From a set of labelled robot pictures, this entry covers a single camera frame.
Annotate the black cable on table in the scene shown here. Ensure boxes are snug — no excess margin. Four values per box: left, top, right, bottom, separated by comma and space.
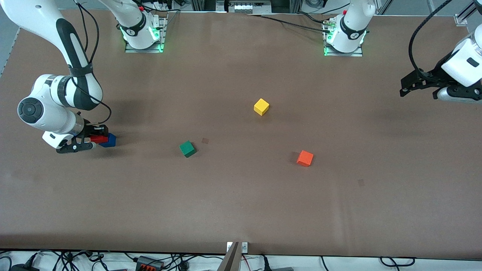
249, 11, 334, 34

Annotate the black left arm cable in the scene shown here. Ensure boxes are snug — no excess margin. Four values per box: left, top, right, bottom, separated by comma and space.
409, 0, 452, 76

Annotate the grey camera stand pole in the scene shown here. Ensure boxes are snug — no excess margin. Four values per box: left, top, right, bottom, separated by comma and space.
217, 242, 241, 271

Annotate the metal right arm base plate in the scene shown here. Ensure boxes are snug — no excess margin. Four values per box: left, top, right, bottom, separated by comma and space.
125, 15, 166, 53

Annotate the orange wooden block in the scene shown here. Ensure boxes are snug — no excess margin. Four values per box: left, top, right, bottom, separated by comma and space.
296, 150, 314, 167

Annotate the yellow wooden block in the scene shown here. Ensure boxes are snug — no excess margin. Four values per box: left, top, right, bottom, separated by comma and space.
253, 98, 270, 116

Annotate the black looped cable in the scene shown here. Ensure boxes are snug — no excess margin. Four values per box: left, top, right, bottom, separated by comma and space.
380, 256, 416, 268

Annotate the green wooden block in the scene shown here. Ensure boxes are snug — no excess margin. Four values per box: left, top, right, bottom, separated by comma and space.
179, 140, 197, 158

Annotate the black orange power strip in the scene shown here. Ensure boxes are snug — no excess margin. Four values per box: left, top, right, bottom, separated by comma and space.
135, 255, 165, 271

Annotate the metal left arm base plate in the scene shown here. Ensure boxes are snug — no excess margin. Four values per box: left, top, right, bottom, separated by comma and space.
324, 44, 363, 57

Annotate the aluminium frame equipment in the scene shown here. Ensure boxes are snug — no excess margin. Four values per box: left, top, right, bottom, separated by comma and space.
217, 0, 272, 15

